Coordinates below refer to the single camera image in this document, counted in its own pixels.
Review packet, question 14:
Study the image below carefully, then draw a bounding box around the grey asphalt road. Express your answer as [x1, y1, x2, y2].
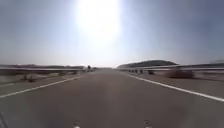
[0, 68, 224, 128]

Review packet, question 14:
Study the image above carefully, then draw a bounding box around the dark hill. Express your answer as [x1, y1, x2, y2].
[117, 59, 180, 69]

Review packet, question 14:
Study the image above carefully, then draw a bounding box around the dry bush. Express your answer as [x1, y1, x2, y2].
[167, 68, 195, 80]

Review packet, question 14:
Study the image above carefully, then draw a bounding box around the white painted edge line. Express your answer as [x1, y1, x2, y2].
[127, 73, 224, 103]
[0, 75, 84, 99]

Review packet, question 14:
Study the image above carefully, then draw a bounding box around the metal guardrail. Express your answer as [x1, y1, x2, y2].
[0, 65, 89, 77]
[117, 63, 224, 76]

